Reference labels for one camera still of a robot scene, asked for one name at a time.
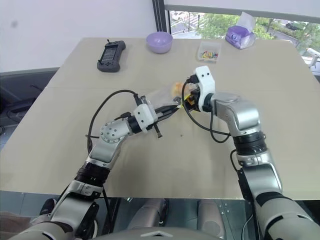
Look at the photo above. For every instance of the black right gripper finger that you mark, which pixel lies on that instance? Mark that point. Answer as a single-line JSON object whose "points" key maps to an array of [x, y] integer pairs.
{"points": [[178, 99]]}

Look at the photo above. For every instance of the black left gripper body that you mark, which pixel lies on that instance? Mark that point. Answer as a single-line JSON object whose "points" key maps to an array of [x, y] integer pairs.
{"points": [[158, 117]]}

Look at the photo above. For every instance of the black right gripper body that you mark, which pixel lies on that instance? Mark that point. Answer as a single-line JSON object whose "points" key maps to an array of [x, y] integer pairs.
{"points": [[196, 97]]}

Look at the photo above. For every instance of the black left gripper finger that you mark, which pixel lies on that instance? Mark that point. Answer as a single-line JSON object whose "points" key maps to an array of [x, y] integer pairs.
{"points": [[168, 113], [167, 108]]}

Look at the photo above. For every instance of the yellow pineapple bun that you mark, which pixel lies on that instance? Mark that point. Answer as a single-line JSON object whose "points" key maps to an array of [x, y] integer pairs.
{"points": [[177, 88]]}

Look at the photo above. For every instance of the clear yellow-zip plastic bag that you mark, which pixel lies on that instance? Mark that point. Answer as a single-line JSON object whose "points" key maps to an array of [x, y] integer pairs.
{"points": [[162, 96]]}

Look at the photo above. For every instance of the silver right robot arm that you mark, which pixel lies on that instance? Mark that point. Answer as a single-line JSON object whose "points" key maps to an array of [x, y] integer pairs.
{"points": [[250, 140]]}

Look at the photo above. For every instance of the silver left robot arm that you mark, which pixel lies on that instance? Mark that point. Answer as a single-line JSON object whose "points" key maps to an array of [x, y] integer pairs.
{"points": [[107, 140]]}

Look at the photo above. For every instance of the clear box of coloured clips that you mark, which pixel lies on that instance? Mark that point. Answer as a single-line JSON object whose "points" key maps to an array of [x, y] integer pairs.
{"points": [[208, 51]]}

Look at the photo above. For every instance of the purple bowl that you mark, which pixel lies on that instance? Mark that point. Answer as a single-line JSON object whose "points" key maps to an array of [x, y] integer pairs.
{"points": [[159, 42]]}

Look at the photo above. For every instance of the purple tissue pack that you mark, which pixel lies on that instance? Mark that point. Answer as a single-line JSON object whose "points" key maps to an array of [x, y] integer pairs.
{"points": [[238, 36]]}

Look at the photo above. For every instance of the green tree outside window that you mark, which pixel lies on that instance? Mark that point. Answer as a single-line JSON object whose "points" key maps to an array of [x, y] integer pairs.
{"points": [[215, 25]]}

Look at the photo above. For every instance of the dark grey handheld remote controller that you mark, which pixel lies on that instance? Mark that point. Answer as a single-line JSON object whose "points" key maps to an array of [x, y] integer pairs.
{"points": [[111, 56]]}

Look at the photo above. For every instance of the grey rounded robot leg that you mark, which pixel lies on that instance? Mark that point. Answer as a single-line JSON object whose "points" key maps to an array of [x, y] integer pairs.
{"points": [[147, 212], [210, 217]]}

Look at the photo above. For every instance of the grey window top bar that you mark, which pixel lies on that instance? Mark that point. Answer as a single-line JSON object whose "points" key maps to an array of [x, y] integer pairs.
{"points": [[237, 6]]}

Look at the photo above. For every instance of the black table leg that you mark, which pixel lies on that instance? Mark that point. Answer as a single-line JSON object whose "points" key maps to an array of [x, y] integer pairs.
{"points": [[113, 215]]}

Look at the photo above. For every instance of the grey robot torso front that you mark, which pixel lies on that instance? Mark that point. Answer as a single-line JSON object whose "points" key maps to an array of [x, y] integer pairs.
{"points": [[157, 233]]}

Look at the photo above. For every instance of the white device at window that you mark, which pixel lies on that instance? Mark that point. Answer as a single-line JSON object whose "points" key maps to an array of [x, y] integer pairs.
{"points": [[312, 56]]}

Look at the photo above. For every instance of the black seat beside table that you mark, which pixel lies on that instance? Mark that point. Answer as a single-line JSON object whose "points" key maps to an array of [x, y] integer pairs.
{"points": [[22, 95]]}

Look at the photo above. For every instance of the beige trouser leg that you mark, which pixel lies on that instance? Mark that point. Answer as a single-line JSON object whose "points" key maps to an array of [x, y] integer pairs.
{"points": [[17, 220]]}

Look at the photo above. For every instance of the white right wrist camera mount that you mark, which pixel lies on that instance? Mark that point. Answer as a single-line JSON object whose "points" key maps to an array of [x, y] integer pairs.
{"points": [[206, 82]]}

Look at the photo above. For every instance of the black window frame post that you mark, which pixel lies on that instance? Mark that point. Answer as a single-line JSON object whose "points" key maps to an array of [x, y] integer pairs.
{"points": [[160, 15]]}

